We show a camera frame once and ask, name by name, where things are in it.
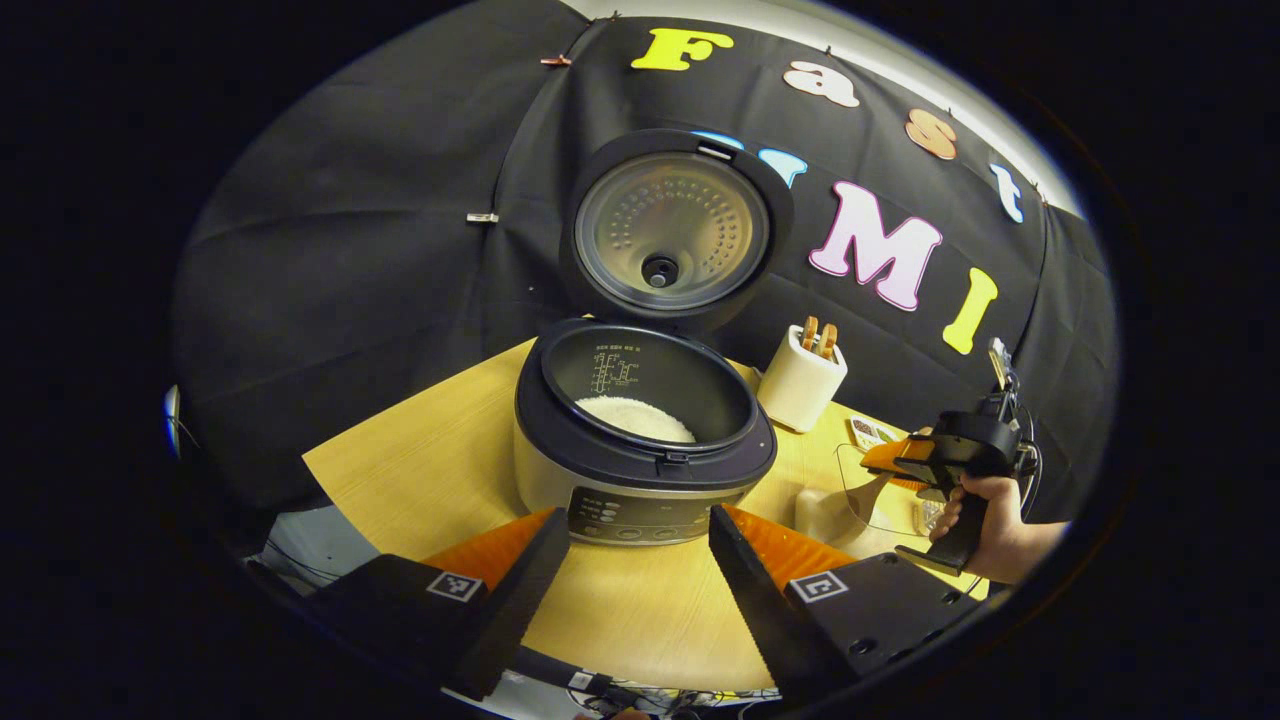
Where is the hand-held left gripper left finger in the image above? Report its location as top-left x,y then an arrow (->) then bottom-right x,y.
298,507 -> 571,703

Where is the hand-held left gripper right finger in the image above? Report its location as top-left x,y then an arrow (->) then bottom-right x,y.
708,505 -> 991,705

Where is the clear box of rice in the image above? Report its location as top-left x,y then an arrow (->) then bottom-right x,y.
795,440 -> 961,563

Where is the dark grey rice cooker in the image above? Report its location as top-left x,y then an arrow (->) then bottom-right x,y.
513,128 -> 796,547

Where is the white rice layer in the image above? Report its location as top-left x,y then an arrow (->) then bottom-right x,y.
575,396 -> 697,445

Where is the white divided bean dish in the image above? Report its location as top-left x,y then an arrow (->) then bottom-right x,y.
848,415 -> 901,453

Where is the white toaster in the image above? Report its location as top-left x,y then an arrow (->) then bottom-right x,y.
757,325 -> 849,434

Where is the black backdrop cloth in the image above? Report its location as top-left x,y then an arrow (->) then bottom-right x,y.
170,0 -> 1121,531

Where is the black cable with white label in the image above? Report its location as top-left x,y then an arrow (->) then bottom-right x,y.
515,645 -> 781,720

